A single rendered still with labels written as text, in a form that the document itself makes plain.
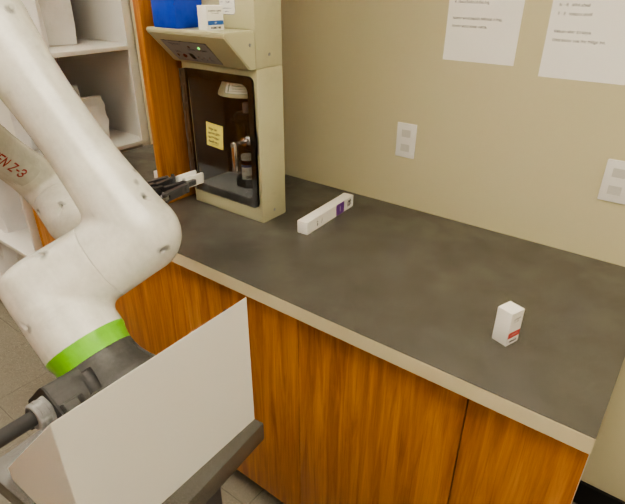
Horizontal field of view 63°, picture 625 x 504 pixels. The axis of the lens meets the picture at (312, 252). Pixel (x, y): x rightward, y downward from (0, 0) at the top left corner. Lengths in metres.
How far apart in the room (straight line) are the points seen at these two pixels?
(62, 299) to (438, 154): 1.25
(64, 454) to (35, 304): 0.25
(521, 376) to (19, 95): 1.01
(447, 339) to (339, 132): 0.99
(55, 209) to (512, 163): 1.23
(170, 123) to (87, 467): 1.28
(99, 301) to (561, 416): 0.82
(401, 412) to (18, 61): 1.01
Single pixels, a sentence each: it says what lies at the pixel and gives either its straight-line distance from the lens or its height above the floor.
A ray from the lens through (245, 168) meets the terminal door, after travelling 1.62.
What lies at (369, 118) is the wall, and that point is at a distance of 1.83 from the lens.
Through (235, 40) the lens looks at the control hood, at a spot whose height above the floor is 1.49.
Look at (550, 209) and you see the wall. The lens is 1.66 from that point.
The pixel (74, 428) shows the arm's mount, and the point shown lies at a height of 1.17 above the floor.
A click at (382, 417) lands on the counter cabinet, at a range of 1.32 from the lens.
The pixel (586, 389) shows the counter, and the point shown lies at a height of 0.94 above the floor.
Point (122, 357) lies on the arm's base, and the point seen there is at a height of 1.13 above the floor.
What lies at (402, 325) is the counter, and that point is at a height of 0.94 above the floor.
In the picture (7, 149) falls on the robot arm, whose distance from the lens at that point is 1.18.
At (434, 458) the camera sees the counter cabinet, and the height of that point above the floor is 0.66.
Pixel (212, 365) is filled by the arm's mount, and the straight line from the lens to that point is 0.81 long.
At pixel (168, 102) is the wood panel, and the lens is 1.80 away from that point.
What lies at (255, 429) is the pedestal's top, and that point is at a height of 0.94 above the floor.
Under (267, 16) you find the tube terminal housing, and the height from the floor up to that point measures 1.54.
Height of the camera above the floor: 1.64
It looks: 28 degrees down
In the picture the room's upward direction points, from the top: straight up
